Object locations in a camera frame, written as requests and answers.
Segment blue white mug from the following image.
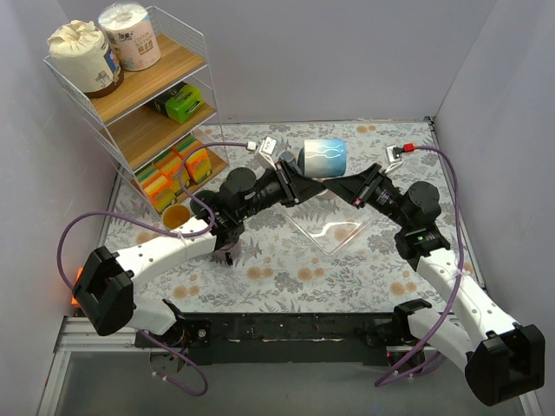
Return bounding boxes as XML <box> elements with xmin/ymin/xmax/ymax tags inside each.
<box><xmin>297</xmin><ymin>139</ymin><xmax>347</xmax><ymax>179</ymax></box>

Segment blue butterfly mug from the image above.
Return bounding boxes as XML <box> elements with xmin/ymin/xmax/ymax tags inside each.
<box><xmin>161</xmin><ymin>204</ymin><xmax>191</xmax><ymax>231</ymax></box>

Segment peach pink mug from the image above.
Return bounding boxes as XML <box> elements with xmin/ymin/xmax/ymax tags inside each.
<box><xmin>315</xmin><ymin>177</ymin><xmax>336</xmax><ymax>200</ymax></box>

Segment dark grey mug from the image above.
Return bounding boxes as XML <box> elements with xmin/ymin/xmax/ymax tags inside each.
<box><xmin>189</xmin><ymin>190</ymin><xmax>216</xmax><ymax>215</ymax></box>

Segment mauve pink mug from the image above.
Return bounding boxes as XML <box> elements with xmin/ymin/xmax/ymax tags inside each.
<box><xmin>212</xmin><ymin>239</ymin><xmax>241</xmax><ymax>266</ymax></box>

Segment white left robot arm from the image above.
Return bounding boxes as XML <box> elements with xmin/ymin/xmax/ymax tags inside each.
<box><xmin>73</xmin><ymin>162</ymin><xmax>324</xmax><ymax>347</ymax></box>

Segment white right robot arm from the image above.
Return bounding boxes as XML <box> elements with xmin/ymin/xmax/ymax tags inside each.
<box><xmin>323</xmin><ymin>164</ymin><xmax>545</xmax><ymax>406</ymax></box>

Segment slate blue mug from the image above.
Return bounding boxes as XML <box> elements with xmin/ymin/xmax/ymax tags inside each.
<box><xmin>278</xmin><ymin>151</ymin><xmax>297</xmax><ymax>166</ymax></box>

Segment clear acrylic tray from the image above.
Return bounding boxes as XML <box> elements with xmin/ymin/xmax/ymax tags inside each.
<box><xmin>284</xmin><ymin>196</ymin><xmax>379</xmax><ymax>256</ymax></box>

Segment floral table mat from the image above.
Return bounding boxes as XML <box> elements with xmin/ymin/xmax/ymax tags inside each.
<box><xmin>97</xmin><ymin>120</ymin><xmax>486</xmax><ymax>314</ymax></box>

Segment colourful sponge packs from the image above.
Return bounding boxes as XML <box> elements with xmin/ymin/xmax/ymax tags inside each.
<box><xmin>136</xmin><ymin>135</ymin><xmax>212</xmax><ymax>212</ymax></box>

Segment green tissue box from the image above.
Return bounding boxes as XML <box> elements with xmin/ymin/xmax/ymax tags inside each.
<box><xmin>147</xmin><ymin>81</ymin><xmax>204</xmax><ymax>124</ymax></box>

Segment white toilet paper pack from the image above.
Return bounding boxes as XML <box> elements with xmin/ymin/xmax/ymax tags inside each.
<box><xmin>97</xmin><ymin>1</ymin><xmax>161</xmax><ymax>72</ymax></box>

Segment orange pink candy box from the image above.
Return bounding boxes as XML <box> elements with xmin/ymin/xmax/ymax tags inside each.
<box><xmin>69</xmin><ymin>267</ymin><xmax>86</xmax><ymax>309</ymax></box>

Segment cream toilet paper roll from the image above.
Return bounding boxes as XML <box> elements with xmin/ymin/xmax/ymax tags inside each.
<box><xmin>47</xmin><ymin>20</ymin><xmax>124</xmax><ymax>98</ymax></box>

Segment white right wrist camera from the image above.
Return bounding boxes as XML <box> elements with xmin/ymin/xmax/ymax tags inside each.
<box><xmin>384</xmin><ymin>145</ymin><xmax>404</xmax><ymax>174</ymax></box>

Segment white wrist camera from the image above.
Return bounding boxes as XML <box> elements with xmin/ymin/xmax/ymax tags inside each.
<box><xmin>384</xmin><ymin>145</ymin><xmax>404</xmax><ymax>174</ymax></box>
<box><xmin>254</xmin><ymin>136</ymin><xmax>277</xmax><ymax>170</ymax></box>

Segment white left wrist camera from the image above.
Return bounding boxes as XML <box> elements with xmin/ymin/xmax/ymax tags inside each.
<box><xmin>254</xmin><ymin>136</ymin><xmax>277</xmax><ymax>170</ymax></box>

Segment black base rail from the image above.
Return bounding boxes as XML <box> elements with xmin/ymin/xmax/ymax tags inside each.
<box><xmin>134</xmin><ymin>309</ymin><xmax>446</xmax><ymax>367</ymax></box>

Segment white wire wooden shelf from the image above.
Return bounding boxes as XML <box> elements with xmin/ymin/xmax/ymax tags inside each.
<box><xmin>44</xmin><ymin>5</ymin><xmax>223</xmax><ymax>196</ymax></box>

